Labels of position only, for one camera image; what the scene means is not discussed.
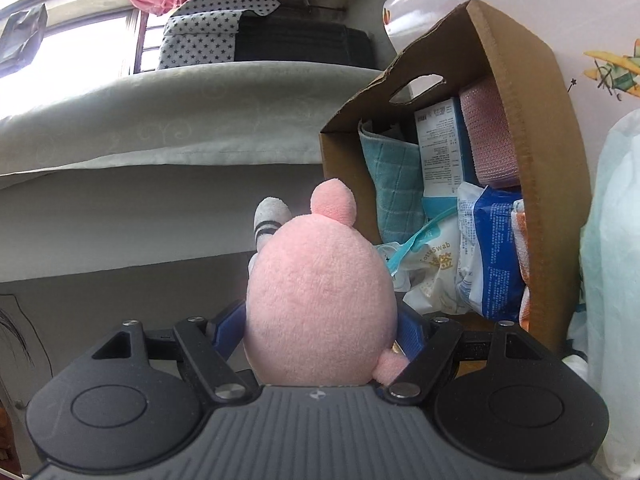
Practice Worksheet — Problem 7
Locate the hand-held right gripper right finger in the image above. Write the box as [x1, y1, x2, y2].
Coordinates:
[380, 304, 556, 403]

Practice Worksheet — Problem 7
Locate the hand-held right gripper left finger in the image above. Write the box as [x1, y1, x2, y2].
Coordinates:
[90, 300, 261, 403]

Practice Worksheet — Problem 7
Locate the cotton swab packet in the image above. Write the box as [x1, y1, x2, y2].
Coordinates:
[375, 212, 466, 316]

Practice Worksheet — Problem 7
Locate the pink plush toy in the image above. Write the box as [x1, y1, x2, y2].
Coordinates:
[242, 179, 411, 388]

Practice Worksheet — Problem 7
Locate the blue wipes packet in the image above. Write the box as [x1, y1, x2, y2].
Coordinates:
[456, 182, 526, 321]

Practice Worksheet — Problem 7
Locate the orange pink wipes packet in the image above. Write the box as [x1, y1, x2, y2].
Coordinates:
[512, 199, 533, 331]

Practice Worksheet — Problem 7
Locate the teal quilted cloth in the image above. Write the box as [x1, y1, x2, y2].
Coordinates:
[357, 119, 426, 246]

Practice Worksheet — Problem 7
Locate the blue and white packet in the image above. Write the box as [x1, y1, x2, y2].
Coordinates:
[414, 97, 476, 201]

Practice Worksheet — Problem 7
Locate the pink knitted cloth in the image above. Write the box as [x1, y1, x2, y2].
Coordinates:
[459, 74, 523, 188]

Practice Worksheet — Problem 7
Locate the brown cardboard box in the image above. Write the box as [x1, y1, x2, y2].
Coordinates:
[319, 0, 593, 356]

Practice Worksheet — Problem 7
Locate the pale green plastic bag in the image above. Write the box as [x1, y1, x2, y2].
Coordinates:
[565, 110, 640, 478]

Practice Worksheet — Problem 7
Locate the white patterned sheet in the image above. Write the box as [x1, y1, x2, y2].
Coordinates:
[0, 60, 388, 281]

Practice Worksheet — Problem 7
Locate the black ribbed case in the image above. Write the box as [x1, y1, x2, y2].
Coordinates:
[234, 14, 377, 68]

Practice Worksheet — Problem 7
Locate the star print cloth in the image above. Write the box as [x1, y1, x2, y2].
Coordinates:
[157, 0, 281, 71]

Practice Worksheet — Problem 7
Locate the printed pink table cover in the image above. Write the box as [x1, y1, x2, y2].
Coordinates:
[382, 0, 640, 131]

